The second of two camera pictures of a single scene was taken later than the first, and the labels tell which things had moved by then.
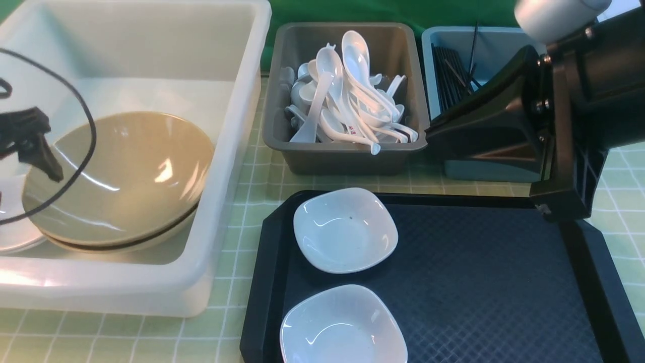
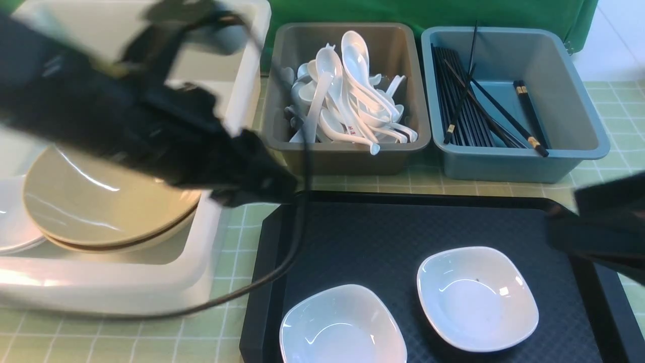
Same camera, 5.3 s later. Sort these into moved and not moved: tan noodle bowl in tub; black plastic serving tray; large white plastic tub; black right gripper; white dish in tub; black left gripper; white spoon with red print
Moved: black right gripper; black left gripper
Not moved: white spoon with red print; tan noodle bowl in tub; white dish in tub; black plastic serving tray; large white plastic tub
